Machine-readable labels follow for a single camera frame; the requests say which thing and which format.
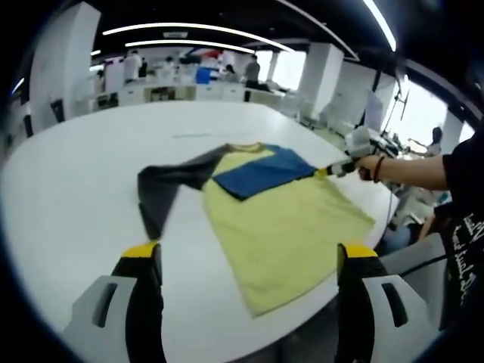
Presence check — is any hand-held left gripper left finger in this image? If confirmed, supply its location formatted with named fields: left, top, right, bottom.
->
left=62, top=241, right=167, bottom=363

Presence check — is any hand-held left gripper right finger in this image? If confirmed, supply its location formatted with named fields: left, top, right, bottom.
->
left=336, top=241, right=442, bottom=363

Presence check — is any yellow blue grey garment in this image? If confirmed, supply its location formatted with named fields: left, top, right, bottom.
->
left=136, top=141, right=376, bottom=318

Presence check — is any person's right hand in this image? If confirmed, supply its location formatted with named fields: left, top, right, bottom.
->
left=355, top=154, right=383, bottom=182

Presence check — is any black-framed desk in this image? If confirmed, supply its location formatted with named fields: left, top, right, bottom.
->
left=340, top=128, right=402, bottom=157

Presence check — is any white board on stand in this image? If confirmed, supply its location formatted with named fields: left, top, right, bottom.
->
left=366, top=90, right=383, bottom=130

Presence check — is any grey chair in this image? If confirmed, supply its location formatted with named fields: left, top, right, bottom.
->
left=377, top=234, right=451, bottom=330

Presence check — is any white square pillar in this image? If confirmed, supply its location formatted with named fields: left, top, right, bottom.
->
left=298, top=42, right=345, bottom=116

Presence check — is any bright ceiling light strip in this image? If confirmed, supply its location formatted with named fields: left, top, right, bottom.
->
left=361, top=0, right=398, bottom=53

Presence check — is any person's black printed shirt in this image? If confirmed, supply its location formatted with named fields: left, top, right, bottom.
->
left=434, top=132, right=484, bottom=334

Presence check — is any row of white cabinets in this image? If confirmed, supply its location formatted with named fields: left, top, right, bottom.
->
left=94, top=81, right=250, bottom=110

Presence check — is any short ceiling light strip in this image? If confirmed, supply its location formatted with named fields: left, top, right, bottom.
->
left=125, top=39, right=256, bottom=54

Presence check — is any long ceiling light strip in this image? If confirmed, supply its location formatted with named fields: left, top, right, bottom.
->
left=102, top=22, right=295, bottom=53

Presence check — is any wide white pillar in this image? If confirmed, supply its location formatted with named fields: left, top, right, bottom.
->
left=29, top=2, right=102, bottom=129

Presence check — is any black camera stand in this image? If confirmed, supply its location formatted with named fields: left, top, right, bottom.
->
left=385, top=64, right=409, bottom=133

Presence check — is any black cable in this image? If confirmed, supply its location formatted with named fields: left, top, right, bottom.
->
left=399, top=253, right=451, bottom=276

